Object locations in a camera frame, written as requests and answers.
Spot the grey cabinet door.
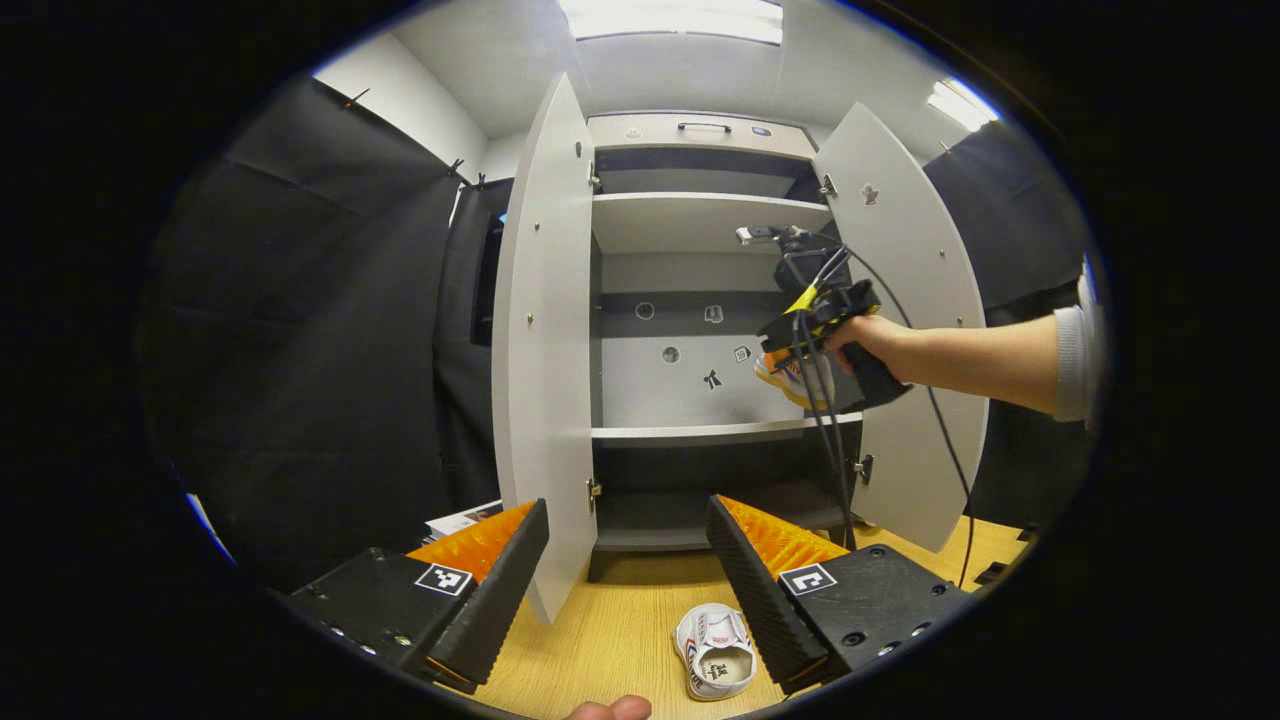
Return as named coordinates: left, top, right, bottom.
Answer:
left=490, top=72, right=601, bottom=625
left=812, top=102, right=991, bottom=554

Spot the small ceiling light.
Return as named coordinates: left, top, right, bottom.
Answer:
left=927, top=78, right=1001, bottom=133

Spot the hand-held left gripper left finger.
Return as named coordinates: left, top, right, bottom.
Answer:
left=288, top=498, right=551, bottom=693

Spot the black backdrop cloth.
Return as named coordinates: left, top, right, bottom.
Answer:
left=140, top=75, right=1096, bottom=591

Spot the black cable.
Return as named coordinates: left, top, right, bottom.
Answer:
left=793, top=245, right=859, bottom=551
left=845, top=250, right=976, bottom=591

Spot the white shoe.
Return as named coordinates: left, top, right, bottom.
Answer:
left=753, top=352, right=839, bottom=412
left=673, top=603, right=758, bottom=701

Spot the white cover book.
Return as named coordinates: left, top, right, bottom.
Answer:
left=425, top=500, right=504, bottom=543

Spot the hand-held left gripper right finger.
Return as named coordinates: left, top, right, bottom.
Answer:
left=706, top=494, right=973, bottom=696

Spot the large ceiling light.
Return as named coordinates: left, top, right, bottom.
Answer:
left=557, top=0, right=784, bottom=46

